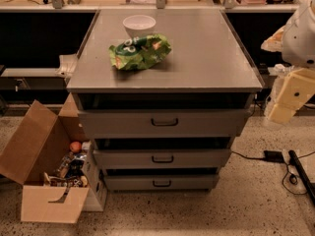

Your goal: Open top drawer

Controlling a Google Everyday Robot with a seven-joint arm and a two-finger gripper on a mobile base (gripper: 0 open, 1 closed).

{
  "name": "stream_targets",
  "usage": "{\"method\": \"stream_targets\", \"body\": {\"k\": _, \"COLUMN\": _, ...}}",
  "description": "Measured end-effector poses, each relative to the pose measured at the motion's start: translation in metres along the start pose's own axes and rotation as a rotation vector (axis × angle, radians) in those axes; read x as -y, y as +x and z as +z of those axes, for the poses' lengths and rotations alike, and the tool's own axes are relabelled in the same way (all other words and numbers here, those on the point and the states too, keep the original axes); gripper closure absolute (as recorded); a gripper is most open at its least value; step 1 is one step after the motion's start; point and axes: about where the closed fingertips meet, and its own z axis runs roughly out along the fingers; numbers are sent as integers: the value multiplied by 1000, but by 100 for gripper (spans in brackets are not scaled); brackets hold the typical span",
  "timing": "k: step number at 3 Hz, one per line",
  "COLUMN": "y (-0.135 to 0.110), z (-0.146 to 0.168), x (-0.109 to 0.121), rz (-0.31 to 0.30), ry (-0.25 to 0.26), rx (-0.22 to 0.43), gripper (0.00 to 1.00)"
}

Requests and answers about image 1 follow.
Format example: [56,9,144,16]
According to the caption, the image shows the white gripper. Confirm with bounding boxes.
[261,27,315,124]

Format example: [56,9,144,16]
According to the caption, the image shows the grey top drawer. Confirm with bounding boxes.
[79,109,249,139]

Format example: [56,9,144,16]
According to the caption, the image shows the grey drawer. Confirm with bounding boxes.
[105,174,219,191]
[94,148,230,169]
[79,109,249,139]

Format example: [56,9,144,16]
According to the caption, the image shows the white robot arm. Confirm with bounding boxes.
[261,0,315,124]

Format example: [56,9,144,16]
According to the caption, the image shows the grey drawer cabinet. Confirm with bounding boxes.
[68,9,263,182]

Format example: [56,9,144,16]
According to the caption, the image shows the grey middle drawer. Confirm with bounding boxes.
[94,148,230,169]

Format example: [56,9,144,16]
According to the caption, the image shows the grey bottom drawer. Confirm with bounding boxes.
[105,174,219,191]

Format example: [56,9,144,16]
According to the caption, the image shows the open cardboard box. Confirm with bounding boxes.
[0,96,107,223]

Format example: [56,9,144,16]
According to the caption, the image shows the black power adapter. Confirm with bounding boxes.
[264,150,284,163]

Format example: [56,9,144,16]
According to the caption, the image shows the black bar on floor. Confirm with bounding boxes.
[288,150,315,206]

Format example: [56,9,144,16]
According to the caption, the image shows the green chip bag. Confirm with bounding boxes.
[108,34,171,71]

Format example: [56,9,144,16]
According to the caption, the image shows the white bowl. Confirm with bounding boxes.
[123,15,156,37]

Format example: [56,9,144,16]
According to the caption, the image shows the orange fruit in box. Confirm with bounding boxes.
[69,142,82,153]

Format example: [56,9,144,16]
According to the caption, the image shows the snack packets in box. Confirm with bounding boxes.
[43,152,88,188]

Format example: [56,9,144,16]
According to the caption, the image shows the black cable on floor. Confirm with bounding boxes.
[231,149,315,196]

